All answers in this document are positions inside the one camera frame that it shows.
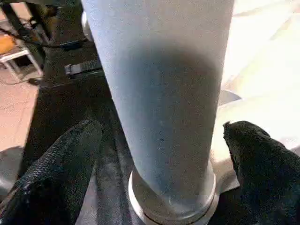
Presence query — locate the white plastic table leg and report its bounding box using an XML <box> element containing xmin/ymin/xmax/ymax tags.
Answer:
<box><xmin>81</xmin><ymin>0</ymin><xmax>235</xmax><ymax>225</ymax></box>

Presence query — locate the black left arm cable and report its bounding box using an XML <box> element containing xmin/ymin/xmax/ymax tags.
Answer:
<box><xmin>0</xmin><ymin>26</ymin><xmax>90</xmax><ymax>50</ymax></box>

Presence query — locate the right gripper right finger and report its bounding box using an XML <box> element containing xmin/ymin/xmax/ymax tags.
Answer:
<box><xmin>223</xmin><ymin>120</ymin><xmax>300</xmax><ymax>225</ymax></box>

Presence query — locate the black work mat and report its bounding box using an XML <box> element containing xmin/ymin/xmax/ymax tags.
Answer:
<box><xmin>19</xmin><ymin>0</ymin><xmax>136</xmax><ymax>225</ymax></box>

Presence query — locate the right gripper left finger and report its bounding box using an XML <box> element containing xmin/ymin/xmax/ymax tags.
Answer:
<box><xmin>0</xmin><ymin>118</ymin><xmax>104</xmax><ymax>225</ymax></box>

